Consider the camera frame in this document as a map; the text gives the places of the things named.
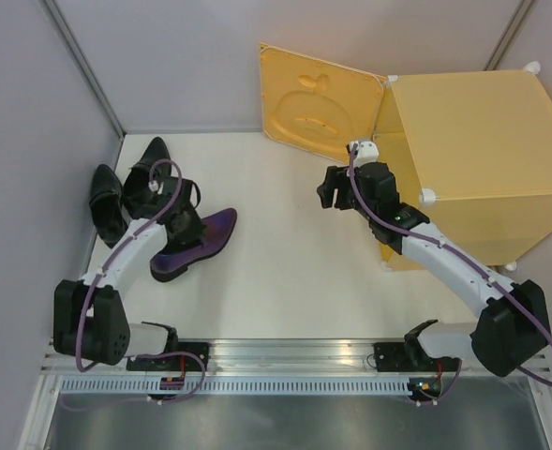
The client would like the black loafer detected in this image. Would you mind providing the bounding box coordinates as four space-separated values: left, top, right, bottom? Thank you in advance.
123 137 171 218
88 164 127 248

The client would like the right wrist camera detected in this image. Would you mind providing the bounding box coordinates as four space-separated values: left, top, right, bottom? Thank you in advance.
347 140 380 168

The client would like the aluminium mounting rail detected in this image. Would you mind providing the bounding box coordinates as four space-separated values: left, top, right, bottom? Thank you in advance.
41 338 552 378

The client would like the yellow cabinet door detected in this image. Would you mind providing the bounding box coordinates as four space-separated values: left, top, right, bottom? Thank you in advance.
259 43 386 161

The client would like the yellow plastic shoe cabinet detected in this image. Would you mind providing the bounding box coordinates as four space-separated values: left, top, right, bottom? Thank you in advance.
373 69 552 266

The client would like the purple loafer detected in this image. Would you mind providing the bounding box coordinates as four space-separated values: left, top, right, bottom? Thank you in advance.
150 207 238 283

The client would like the left aluminium corner post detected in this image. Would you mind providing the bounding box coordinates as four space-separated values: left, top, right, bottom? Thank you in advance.
39 0 127 142

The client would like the aluminium corner post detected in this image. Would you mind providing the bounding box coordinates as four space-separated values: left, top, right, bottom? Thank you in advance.
483 0 539 71
39 0 127 142

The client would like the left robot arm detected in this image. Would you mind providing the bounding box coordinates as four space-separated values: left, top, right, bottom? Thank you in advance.
52 177 203 371

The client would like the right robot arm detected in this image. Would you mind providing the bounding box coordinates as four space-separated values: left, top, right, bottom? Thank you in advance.
317 162 550 377

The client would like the right aluminium corner post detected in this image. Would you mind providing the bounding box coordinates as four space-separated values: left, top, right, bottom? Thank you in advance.
483 0 539 71

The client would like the white slotted cable duct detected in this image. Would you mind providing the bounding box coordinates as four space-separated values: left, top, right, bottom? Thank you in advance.
60 375 410 396

